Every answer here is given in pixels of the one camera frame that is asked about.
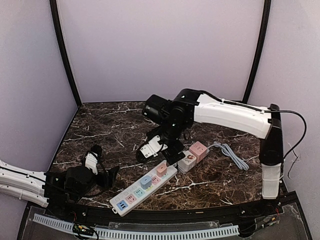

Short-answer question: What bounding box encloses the white cube socket adapter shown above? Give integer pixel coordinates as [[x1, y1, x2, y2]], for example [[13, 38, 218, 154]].
[[177, 150, 197, 174]]

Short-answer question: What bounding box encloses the pink plug adapter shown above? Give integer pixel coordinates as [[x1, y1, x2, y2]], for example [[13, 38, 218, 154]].
[[156, 163, 168, 178]]

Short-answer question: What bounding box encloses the pink cube socket adapter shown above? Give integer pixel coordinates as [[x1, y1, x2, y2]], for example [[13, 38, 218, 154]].
[[189, 141, 210, 164]]

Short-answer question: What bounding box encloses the white multicolour power strip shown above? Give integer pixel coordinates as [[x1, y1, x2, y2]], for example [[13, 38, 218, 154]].
[[109, 160, 178, 217]]

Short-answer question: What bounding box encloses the blue plug adapter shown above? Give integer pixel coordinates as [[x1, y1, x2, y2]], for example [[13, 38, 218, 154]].
[[140, 175, 152, 190]]

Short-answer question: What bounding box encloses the grey power cable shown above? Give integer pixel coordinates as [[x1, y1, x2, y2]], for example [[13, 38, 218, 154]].
[[207, 142, 250, 172]]

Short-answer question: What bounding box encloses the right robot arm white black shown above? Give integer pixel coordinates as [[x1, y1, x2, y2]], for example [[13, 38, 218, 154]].
[[136, 88, 287, 200]]

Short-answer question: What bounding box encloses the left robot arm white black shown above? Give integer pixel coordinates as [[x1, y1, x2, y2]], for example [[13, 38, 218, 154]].
[[0, 161, 120, 207]]

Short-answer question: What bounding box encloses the small circuit board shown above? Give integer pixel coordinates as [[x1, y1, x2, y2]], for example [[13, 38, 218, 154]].
[[72, 223, 95, 236]]

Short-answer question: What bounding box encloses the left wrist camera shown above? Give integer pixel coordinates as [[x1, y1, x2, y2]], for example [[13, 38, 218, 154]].
[[84, 145, 103, 175]]

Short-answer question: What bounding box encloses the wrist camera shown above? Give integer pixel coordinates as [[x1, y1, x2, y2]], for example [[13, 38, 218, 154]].
[[136, 135, 168, 164], [84, 145, 103, 175]]

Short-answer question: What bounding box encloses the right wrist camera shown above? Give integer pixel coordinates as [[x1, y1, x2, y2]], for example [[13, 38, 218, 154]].
[[136, 135, 168, 164]]

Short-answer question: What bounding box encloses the slotted grey cable duct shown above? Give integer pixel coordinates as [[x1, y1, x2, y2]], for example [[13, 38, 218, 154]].
[[32, 213, 240, 240]]

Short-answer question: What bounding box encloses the black front rail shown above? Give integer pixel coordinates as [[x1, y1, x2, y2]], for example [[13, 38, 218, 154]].
[[21, 195, 286, 226]]

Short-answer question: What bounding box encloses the right black frame post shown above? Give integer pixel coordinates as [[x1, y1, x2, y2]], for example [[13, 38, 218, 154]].
[[241, 0, 272, 104]]

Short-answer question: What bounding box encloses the black frame post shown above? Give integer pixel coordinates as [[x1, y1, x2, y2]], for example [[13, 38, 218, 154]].
[[241, 0, 272, 104], [49, 0, 82, 108]]

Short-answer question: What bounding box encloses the left black frame post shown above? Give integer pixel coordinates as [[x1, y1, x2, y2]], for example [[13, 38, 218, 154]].
[[49, 0, 82, 108]]

